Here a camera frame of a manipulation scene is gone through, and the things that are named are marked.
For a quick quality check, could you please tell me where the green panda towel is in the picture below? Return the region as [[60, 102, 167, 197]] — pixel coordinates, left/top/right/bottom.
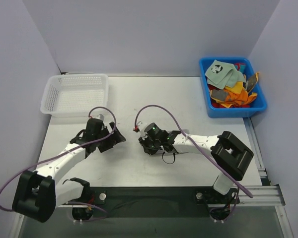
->
[[205, 60, 246, 90]]

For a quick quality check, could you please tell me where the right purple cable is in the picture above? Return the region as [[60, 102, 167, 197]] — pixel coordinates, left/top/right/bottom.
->
[[133, 104, 254, 221]]

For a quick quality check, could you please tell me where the black base mat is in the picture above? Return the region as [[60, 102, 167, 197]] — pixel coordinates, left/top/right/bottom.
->
[[69, 186, 240, 222]]

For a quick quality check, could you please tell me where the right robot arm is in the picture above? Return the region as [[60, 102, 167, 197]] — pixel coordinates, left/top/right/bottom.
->
[[139, 126, 254, 198]]

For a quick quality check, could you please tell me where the orange towel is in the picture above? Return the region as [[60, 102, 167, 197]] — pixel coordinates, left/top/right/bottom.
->
[[208, 82, 258, 109]]

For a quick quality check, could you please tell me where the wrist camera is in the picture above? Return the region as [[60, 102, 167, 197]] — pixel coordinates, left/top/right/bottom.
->
[[137, 121, 168, 141], [95, 114, 105, 121]]

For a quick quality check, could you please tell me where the red blue towel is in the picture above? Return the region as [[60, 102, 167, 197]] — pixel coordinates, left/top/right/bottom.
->
[[233, 62, 246, 74]]

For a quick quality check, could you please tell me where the grey orange-edged towel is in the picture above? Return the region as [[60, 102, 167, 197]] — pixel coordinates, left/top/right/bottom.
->
[[245, 72, 260, 93]]

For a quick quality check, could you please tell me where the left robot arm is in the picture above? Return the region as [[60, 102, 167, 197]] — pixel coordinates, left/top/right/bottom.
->
[[12, 119, 126, 223]]

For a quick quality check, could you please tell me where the white perforated plastic basket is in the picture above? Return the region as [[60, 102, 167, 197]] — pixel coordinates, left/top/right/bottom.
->
[[40, 73, 109, 117]]

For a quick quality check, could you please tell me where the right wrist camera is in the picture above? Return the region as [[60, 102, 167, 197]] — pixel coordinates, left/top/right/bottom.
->
[[137, 121, 168, 141]]

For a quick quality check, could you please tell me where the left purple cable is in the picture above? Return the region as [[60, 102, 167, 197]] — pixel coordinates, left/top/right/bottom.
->
[[0, 106, 117, 220]]

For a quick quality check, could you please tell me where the purple cable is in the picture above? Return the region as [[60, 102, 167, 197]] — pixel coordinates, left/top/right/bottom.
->
[[133, 104, 254, 221], [0, 106, 117, 220]]

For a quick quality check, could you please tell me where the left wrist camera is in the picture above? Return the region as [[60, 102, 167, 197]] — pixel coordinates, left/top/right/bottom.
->
[[95, 114, 105, 121]]

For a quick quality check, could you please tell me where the aluminium front rail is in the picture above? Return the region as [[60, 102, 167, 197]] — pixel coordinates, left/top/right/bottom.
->
[[10, 186, 293, 238]]

